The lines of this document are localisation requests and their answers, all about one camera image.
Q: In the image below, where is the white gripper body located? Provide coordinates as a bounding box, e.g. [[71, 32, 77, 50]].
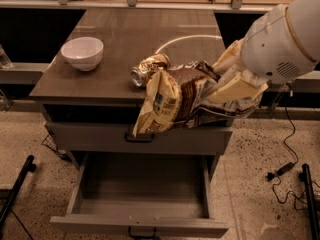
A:
[[241, 4, 317, 84]]

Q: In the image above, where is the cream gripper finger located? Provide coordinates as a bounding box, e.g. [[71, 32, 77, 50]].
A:
[[205, 71, 268, 104], [212, 39, 243, 74]]

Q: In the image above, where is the brown chip bag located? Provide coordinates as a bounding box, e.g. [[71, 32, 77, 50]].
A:
[[133, 61, 262, 135]]

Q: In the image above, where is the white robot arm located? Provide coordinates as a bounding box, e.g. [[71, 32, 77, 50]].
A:
[[206, 0, 320, 103]]

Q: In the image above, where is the open grey middle drawer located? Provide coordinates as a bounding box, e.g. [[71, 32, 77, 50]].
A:
[[50, 153, 228, 238]]

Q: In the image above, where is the grey drawer cabinet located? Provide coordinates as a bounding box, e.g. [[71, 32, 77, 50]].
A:
[[31, 8, 225, 170]]

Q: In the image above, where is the closed grey top drawer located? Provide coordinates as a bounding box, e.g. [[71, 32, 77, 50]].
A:
[[45, 122, 232, 155]]

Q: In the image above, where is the crushed gold soda can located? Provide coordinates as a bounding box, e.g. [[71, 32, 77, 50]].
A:
[[130, 53, 171, 87]]

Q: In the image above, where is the white ceramic bowl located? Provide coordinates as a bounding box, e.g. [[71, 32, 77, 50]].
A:
[[61, 37, 104, 71]]

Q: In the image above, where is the black left stand leg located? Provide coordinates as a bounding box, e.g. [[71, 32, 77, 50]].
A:
[[0, 155, 36, 230]]

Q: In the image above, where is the clear glass at left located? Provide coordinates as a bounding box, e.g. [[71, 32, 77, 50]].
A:
[[0, 44, 13, 69]]

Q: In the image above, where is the black top drawer handle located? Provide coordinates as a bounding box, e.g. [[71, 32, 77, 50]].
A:
[[124, 133, 155, 143]]

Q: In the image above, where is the black drawer handle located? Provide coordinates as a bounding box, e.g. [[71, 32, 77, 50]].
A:
[[128, 227, 161, 240], [124, 133, 155, 143]]

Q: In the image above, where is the black middle drawer handle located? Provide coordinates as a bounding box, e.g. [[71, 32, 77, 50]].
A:
[[128, 227, 161, 240]]

